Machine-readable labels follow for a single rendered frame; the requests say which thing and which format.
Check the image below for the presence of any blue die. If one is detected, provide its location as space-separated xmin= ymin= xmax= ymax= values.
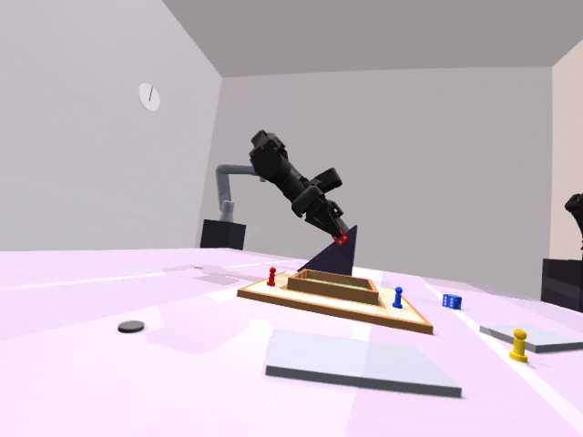
xmin=442 ymin=294 xmax=462 ymax=309

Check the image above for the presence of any orange board border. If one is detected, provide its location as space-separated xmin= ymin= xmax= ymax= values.
xmin=236 ymin=278 xmax=434 ymax=336

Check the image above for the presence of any yellow pawn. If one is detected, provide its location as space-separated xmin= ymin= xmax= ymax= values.
xmin=509 ymin=329 xmax=527 ymax=363

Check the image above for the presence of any blue game pawn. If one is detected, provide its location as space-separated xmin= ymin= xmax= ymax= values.
xmin=392 ymin=287 xmax=403 ymax=309

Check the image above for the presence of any red die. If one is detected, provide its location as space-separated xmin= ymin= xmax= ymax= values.
xmin=332 ymin=229 xmax=349 ymax=246

